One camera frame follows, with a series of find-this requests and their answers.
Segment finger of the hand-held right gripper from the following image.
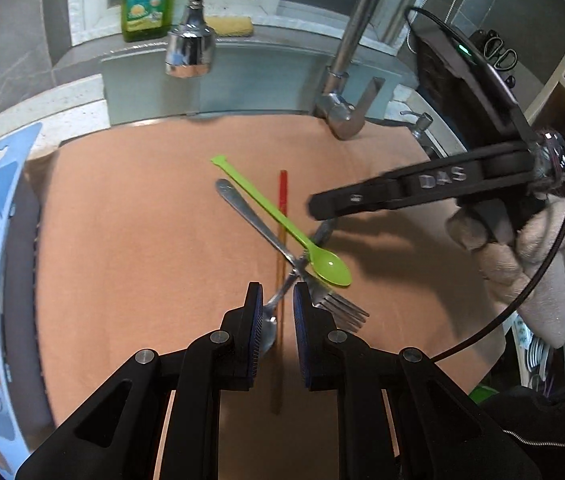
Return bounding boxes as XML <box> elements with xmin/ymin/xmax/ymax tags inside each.
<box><xmin>307</xmin><ymin>172</ymin><xmax>408</xmax><ymax>222</ymax></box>

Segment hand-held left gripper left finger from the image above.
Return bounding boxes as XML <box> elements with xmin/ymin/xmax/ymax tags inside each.
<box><xmin>15</xmin><ymin>281</ymin><xmax>267</xmax><ymax>480</ymax></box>

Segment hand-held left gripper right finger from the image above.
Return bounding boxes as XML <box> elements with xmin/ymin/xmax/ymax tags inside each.
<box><xmin>291</xmin><ymin>281</ymin><xmax>543</xmax><ymax>480</ymax></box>

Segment metal spoon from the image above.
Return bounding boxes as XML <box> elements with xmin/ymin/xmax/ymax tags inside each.
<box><xmin>261</xmin><ymin>220</ymin><xmax>336</xmax><ymax>358</ymax></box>

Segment red-tipped wooden chopstick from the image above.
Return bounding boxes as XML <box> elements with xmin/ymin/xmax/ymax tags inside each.
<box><xmin>273</xmin><ymin>170</ymin><xmax>291</xmax><ymax>417</ymax></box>

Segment green plastic spoon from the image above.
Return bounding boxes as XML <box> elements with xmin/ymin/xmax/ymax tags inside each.
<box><xmin>211</xmin><ymin>155</ymin><xmax>353</xmax><ymax>288</ymax></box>

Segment metal fork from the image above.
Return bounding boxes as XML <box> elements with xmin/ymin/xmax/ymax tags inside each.
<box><xmin>215</xmin><ymin>178</ymin><xmax>371</xmax><ymax>333</ymax></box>

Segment person's right hand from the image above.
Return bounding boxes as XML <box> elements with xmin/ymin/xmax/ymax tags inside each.
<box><xmin>447</xmin><ymin>192</ymin><xmax>565</xmax><ymax>349</ymax></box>

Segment black scissors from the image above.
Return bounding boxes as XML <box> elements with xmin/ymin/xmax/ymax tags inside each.
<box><xmin>480</xmin><ymin>30</ymin><xmax>519</xmax><ymax>88</ymax></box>

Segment cream shelf unit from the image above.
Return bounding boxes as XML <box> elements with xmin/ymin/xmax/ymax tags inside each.
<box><xmin>525</xmin><ymin>20</ymin><xmax>565</xmax><ymax>171</ymax></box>

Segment chrome faucet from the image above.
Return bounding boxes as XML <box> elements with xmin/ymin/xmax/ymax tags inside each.
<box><xmin>165</xmin><ymin>0</ymin><xmax>431</xmax><ymax>141</ymax></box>

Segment brown mat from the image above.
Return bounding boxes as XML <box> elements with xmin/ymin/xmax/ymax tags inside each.
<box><xmin>0</xmin><ymin>112</ymin><xmax>508</xmax><ymax>480</ymax></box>

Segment yellow sponge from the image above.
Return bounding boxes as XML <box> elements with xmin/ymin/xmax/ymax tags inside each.
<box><xmin>205</xmin><ymin>16</ymin><xmax>254</xmax><ymax>38</ymax></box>

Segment stack of plates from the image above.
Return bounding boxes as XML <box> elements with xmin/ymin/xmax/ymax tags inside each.
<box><xmin>515</xmin><ymin>320</ymin><xmax>565</xmax><ymax>396</ymax></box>

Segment person's dark clothing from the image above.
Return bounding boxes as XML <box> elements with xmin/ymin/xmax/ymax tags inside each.
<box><xmin>477</xmin><ymin>385</ymin><xmax>565</xmax><ymax>480</ymax></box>

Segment green dish soap bottle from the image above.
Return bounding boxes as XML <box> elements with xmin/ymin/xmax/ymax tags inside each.
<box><xmin>121</xmin><ymin>0</ymin><xmax>176</xmax><ymax>43</ymax></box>

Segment black cable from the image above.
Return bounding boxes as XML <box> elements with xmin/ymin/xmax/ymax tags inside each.
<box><xmin>405</xmin><ymin>6</ymin><xmax>565</xmax><ymax>362</ymax></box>

